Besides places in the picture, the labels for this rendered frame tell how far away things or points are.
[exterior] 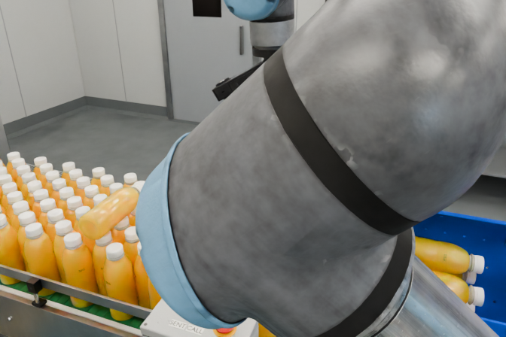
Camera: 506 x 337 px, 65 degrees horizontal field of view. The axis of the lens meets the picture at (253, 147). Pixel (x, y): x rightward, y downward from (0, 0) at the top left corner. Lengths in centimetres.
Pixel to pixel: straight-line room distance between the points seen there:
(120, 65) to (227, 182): 530
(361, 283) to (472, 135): 9
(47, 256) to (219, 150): 103
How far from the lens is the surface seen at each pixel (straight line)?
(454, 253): 100
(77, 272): 112
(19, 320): 136
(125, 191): 111
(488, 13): 19
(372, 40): 17
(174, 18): 482
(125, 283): 105
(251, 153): 18
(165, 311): 85
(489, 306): 115
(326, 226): 18
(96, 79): 580
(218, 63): 462
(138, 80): 535
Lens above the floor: 170
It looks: 24 degrees down
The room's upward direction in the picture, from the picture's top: straight up
